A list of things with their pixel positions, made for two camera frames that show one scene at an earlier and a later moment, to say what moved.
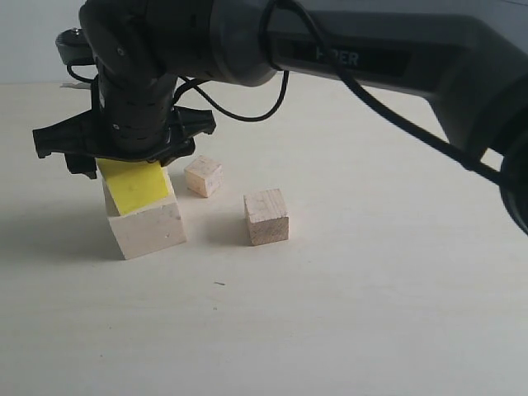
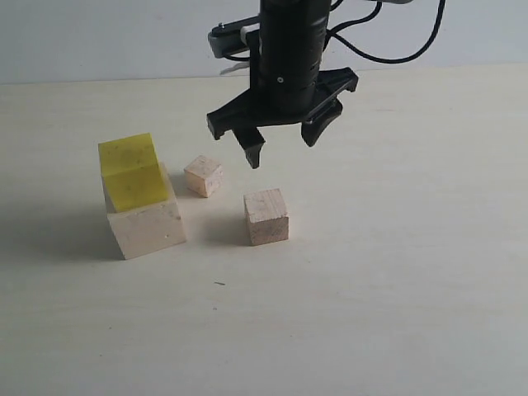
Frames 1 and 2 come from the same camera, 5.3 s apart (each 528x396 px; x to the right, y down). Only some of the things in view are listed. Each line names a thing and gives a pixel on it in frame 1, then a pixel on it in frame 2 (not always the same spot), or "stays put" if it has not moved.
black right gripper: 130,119 -> 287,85
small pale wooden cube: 204,176 stays put
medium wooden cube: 267,221 stays put
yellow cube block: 133,183 stays put
